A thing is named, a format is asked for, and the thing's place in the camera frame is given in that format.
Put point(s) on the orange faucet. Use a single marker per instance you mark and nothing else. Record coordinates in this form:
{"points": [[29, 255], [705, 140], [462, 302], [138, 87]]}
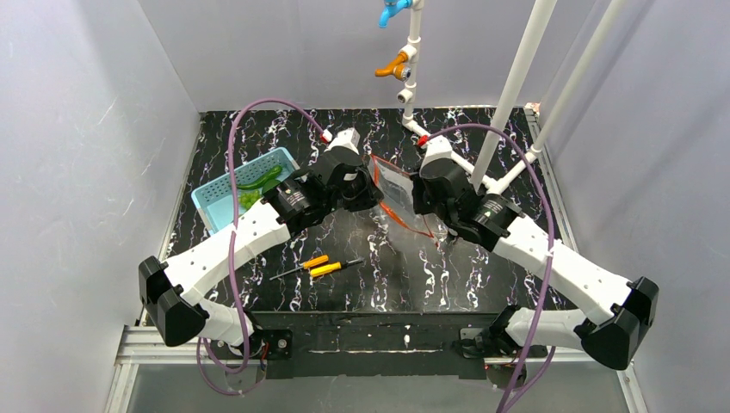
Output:
{"points": [[398, 68]]}

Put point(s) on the light blue plastic basket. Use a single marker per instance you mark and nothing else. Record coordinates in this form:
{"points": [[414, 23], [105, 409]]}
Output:
{"points": [[213, 200]]}

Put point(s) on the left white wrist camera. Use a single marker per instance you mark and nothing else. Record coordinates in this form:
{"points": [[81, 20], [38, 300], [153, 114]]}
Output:
{"points": [[345, 141]]}

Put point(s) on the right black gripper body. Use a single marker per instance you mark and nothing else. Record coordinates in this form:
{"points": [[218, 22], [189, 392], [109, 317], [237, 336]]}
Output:
{"points": [[422, 194]]}

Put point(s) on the yellow handle screwdriver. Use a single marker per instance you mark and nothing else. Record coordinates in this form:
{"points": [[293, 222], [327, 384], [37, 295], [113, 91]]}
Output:
{"points": [[332, 268]]}

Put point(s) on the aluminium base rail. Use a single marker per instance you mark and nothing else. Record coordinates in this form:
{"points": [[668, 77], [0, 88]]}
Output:
{"points": [[361, 367]]}

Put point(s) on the blue faucet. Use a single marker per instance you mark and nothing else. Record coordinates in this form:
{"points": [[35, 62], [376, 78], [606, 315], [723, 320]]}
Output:
{"points": [[390, 9]]}

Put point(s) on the orange handle screwdriver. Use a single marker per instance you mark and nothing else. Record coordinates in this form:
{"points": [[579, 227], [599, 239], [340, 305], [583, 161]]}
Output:
{"points": [[314, 262]]}

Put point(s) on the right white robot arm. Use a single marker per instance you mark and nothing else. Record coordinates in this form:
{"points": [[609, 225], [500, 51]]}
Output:
{"points": [[613, 313]]}

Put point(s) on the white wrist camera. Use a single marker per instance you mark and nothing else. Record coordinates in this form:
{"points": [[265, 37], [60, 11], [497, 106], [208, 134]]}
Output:
{"points": [[345, 141], [434, 149]]}

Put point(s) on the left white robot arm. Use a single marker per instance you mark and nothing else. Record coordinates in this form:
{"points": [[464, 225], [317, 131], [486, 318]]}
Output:
{"points": [[173, 291]]}

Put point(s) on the clear zip top bag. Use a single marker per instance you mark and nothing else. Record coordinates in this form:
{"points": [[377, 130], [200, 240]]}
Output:
{"points": [[398, 200]]}

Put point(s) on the green grape bunch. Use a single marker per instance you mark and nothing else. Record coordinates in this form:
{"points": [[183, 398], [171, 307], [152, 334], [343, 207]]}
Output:
{"points": [[246, 199]]}

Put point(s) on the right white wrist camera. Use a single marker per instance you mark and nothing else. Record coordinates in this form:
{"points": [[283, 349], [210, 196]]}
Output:
{"points": [[434, 149]]}

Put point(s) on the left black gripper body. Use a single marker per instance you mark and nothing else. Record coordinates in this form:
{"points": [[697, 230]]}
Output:
{"points": [[361, 190]]}

